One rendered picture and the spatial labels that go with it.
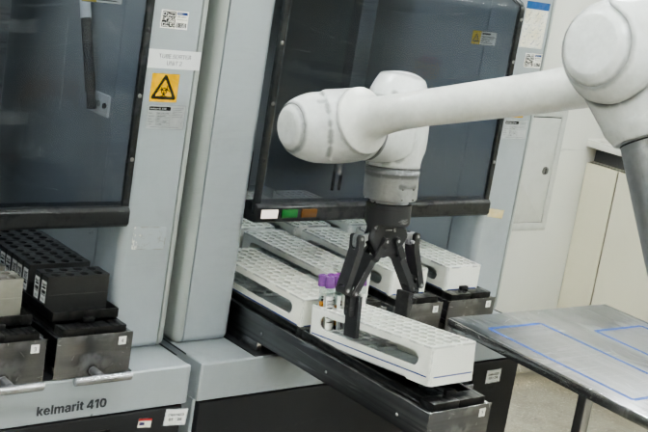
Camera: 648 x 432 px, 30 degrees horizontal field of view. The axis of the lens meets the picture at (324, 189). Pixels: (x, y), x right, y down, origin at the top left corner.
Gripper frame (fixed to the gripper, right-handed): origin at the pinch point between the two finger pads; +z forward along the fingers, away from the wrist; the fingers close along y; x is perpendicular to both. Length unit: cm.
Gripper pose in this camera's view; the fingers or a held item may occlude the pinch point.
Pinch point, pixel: (377, 321)
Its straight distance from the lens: 202.2
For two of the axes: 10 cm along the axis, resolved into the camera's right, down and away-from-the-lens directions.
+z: -0.9, 9.9, 1.2
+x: -6.3, -1.5, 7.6
